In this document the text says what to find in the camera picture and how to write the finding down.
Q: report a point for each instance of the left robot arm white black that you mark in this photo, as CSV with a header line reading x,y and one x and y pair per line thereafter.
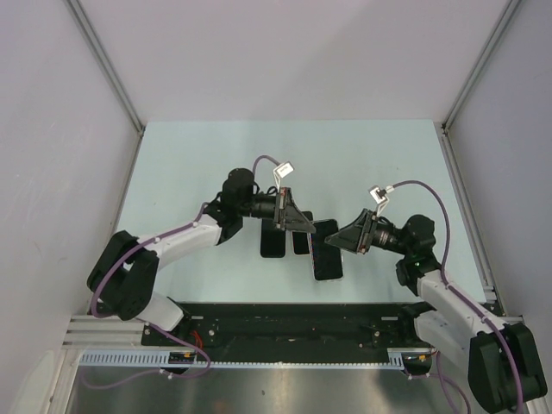
x,y
122,281

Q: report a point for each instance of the beige pink phone case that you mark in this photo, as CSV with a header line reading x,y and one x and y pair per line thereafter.
x,y
299,246

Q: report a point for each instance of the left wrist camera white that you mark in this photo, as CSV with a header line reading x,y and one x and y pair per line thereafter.
x,y
281,171

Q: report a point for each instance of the aluminium corner post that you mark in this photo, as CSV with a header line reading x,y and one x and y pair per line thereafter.
x,y
491,45
93,41

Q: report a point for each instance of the right aluminium corner post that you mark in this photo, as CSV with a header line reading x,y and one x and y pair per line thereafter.
x,y
491,45

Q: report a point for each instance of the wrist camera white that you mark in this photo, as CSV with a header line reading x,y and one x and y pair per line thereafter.
x,y
281,171
381,199

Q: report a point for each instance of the left aluminium corner post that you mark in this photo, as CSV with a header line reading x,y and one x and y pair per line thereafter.
x,y
93,41

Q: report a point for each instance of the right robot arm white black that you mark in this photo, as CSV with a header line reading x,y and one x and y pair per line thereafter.
x,y
500,359

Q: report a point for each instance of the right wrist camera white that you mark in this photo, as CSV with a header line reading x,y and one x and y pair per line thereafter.
x,y
381,199

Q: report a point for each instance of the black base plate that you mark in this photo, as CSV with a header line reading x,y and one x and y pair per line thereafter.
x,y
307,353

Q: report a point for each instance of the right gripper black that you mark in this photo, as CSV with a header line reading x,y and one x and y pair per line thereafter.
x,y
357,235

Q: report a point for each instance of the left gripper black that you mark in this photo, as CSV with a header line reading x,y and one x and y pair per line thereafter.
x,y
284,207

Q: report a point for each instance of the small black phone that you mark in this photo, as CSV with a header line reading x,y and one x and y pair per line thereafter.
x,y
328,254

